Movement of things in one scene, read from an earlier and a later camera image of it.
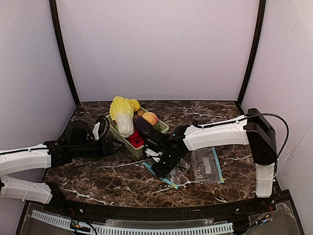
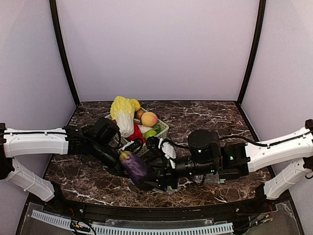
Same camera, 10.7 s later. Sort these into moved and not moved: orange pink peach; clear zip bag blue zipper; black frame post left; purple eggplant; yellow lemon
Moved: clear zip bag blue zipper; purple eggplant
Not moved: orange pink peach; black frame post left; yellow lemon
